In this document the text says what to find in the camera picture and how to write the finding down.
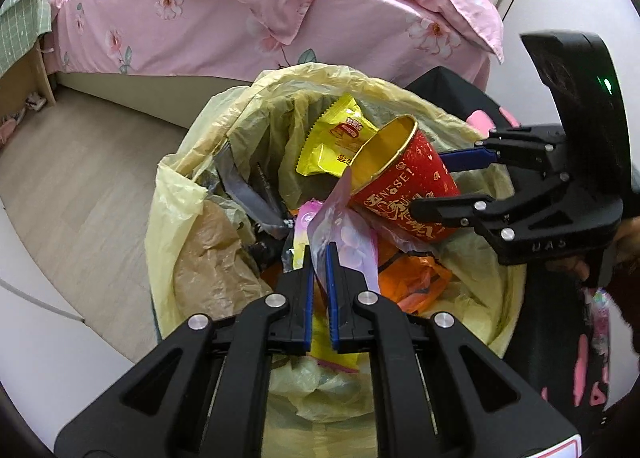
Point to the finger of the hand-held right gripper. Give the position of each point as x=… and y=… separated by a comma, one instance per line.
x=465, y=159
x=450, y=210

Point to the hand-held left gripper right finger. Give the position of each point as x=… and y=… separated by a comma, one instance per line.
x=332, y=298

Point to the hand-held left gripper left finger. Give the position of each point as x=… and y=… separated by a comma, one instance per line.
x=309, y=310

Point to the red paper cup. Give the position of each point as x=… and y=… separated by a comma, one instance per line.
x=400, y=188

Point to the pink snack packet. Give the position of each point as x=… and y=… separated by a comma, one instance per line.
x=345, y=233

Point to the orange snack wrapper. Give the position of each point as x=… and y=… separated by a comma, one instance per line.
x=410, y=283

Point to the grey foil wrapper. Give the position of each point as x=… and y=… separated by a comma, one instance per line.
x=250, y=193

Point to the yellow snack packet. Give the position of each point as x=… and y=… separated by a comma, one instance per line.
x=330, y=138

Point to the bin with yellow plastic bag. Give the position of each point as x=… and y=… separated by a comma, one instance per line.
x=200, y=148

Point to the person's right hand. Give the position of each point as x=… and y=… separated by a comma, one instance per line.
x=567, y=265

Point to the brown plastic bag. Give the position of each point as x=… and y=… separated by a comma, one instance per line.
x=220, y=258

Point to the black pink-printed tablecloth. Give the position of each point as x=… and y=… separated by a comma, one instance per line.
x=550, y=338

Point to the bed with pink sheet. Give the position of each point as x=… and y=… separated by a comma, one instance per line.
x=210, y=28

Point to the white pink shoes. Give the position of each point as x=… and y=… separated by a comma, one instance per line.
x=36, y=102

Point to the pink slippers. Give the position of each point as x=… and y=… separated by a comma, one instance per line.
x=11, y=124

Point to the green checked cloth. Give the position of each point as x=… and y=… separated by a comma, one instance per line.
x=22, y=18

